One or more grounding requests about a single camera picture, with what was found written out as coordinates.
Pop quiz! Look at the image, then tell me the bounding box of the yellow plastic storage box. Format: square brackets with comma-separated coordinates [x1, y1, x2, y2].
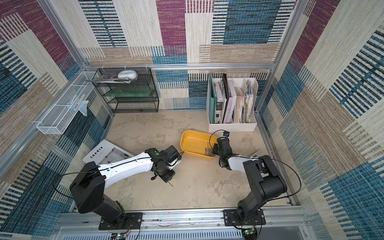
[180, 130, 218, 161]

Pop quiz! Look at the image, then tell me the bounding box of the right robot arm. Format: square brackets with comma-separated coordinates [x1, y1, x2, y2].
[213, 137, 287, 225]

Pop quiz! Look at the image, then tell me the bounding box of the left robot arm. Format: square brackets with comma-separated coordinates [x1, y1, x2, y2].
[70, 146, 182, 229]

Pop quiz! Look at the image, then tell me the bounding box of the white file organizer box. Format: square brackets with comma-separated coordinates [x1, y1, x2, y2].
[206, 74, 259, 133]

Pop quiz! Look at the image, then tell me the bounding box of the green folder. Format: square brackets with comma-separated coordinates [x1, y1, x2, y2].
[209, 75, 217, 124]

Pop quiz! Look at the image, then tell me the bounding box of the white round object on shelf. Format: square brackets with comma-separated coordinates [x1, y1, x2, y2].
[118, 70, 138, 81]

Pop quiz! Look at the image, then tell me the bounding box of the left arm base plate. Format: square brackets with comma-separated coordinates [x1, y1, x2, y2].
[99, 212, 143, 231]

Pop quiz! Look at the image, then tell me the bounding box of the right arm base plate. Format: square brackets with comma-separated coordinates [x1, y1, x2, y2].
[222, 209, 266, 227]

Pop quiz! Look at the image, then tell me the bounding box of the black wire mesh shelf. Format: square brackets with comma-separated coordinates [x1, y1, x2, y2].
[91, 67, 160, 114]

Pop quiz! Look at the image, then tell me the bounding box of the white wire wall basket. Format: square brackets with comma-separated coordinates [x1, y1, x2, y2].
[37, 72, 94, 135]

